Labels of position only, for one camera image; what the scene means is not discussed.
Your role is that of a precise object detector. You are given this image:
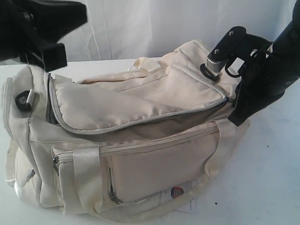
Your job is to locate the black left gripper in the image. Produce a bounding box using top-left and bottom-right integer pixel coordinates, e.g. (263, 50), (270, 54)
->
(0, 0), (88, 72)

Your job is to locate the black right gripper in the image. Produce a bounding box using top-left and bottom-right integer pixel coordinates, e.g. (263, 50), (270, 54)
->
(228, 35), (284, 126)

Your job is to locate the cream white duffel bag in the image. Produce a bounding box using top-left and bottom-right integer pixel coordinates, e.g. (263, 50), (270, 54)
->
(1, 40), (250, 223)

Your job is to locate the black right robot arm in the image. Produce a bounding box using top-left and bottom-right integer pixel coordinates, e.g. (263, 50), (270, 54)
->
(228, 0), (300, 126)

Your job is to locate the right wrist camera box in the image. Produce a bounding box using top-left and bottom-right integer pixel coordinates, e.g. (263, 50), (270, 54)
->
(206, 26), (247, 74)

